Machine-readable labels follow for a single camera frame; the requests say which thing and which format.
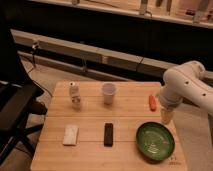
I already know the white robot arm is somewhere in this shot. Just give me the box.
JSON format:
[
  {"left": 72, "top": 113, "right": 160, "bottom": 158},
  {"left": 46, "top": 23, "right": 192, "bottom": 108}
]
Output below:
[{"left": 158, "top": 61, "right": 213, "bottom": 125}]

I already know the green bowl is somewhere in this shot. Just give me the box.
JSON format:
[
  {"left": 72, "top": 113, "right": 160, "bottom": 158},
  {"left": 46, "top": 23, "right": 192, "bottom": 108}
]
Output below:
[{"left": 135, "top": 122, "right": 175, "bottom": 162}]

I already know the white paper cup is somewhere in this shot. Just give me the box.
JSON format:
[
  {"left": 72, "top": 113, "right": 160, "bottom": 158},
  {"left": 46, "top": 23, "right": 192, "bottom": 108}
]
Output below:
[{"left": 102, "top": 83, "right": 116, "bottom": 105}]

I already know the black cable on floor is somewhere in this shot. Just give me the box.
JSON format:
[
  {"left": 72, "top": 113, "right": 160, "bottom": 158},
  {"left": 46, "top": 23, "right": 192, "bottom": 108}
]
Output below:
[{"left": 20, "top": 39, "right": 54, "bottom": 98}]

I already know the clear plastic bottle white cap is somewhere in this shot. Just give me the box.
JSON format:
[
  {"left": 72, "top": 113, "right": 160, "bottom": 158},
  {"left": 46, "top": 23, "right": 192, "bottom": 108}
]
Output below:
[{"left": 69, "top": 82, "right": 81, "bottom": 110}]

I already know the orange carrot toy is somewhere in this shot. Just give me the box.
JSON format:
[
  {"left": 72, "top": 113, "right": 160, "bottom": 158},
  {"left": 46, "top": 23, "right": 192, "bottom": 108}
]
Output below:
[{"left": 149, "top": 95, "right": 157, "bottom": 111}]

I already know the black office chair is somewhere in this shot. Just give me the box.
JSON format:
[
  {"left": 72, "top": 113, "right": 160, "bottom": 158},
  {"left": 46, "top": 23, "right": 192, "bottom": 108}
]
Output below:
[{"left": 0, "top": 26, "right": 47, "bottom": 166}]

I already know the black rectangular block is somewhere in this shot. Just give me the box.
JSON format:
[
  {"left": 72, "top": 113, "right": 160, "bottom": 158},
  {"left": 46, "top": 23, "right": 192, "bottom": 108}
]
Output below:
[{"left": 104, "top": 123, "right": 113, "bottom": 147}]

